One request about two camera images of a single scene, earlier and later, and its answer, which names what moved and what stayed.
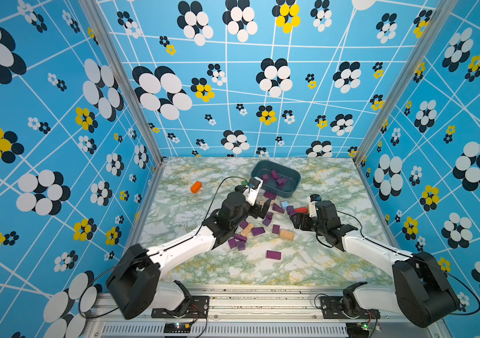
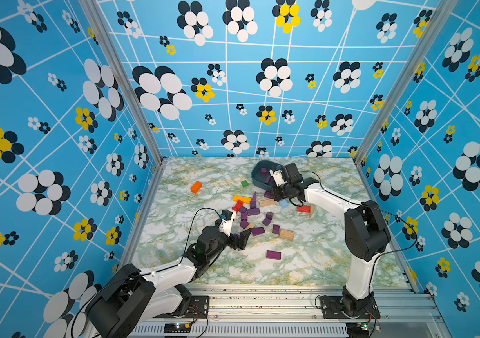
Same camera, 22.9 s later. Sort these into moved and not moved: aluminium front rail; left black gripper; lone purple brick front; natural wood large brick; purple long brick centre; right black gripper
Moved: left black gripper; right black gripper
Not moved: natural wood large brick; lone purple brick front; aluminium front rail; purple long brick centre
